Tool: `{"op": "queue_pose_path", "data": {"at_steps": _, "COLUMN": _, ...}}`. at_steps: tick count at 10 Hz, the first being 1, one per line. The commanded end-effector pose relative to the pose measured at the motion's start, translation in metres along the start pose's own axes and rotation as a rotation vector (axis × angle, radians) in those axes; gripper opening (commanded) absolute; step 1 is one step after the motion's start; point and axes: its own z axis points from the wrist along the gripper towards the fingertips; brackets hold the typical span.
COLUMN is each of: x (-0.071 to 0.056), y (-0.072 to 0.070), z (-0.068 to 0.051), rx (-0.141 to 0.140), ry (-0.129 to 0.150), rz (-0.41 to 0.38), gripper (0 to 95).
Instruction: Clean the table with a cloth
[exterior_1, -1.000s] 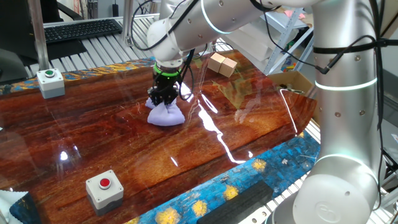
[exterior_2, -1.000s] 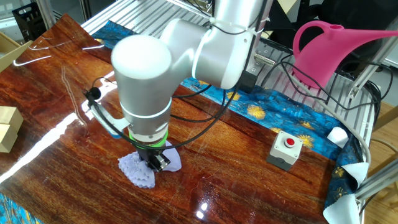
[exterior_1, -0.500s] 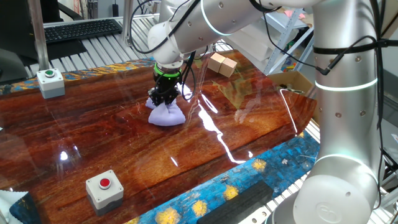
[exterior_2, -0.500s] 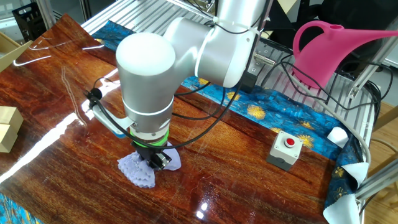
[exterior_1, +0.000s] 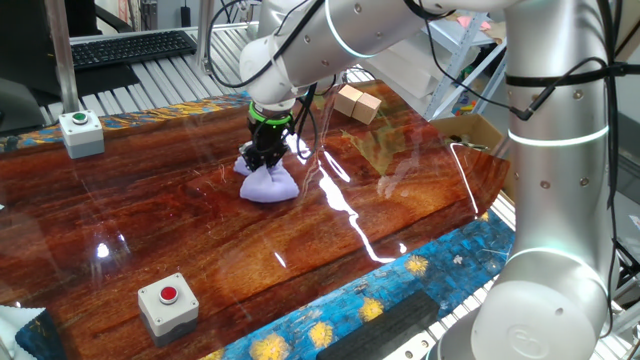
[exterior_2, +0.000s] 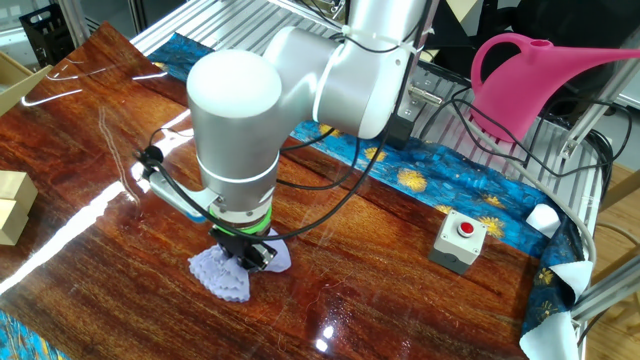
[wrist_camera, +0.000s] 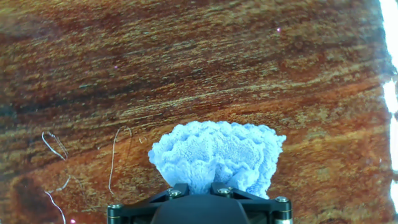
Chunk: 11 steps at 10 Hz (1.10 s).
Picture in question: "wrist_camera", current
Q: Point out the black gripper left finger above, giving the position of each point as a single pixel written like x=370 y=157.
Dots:
x=133 y=211

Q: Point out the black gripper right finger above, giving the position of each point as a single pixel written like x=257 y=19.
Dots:
x=270 y=210

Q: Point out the white fluffy cleaning cloth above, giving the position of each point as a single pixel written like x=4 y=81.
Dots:
x=217 y=152

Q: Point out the glossy wood grain mat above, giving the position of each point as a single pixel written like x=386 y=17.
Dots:
x=124 y=77

